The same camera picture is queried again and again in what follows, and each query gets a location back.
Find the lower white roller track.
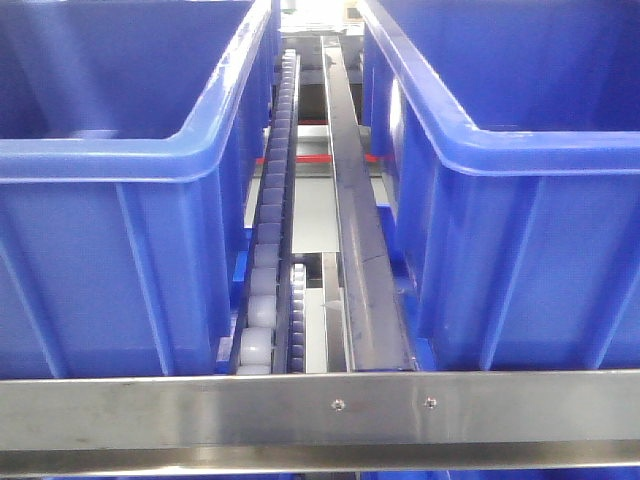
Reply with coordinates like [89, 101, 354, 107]
[289, 263, 307, 373]

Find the white roller track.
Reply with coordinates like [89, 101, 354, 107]
[289, 263, 307, 373]
[230, 49, 300, 376]

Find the right blue plastic bin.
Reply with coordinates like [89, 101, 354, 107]
[360, 1, 639, 371]

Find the blue plastic bin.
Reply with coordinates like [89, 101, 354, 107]
[360, 1, 639, 371]
[1, 1, 276, 379]

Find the left blue plastic bin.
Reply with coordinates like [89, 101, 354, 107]
[1, 1, 276, 379]

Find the steel divider rail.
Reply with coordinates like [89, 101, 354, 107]
[321, 36, 416, 372]

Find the stainless steel shelf frame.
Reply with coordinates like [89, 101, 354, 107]
[1, 370, 639, 477]

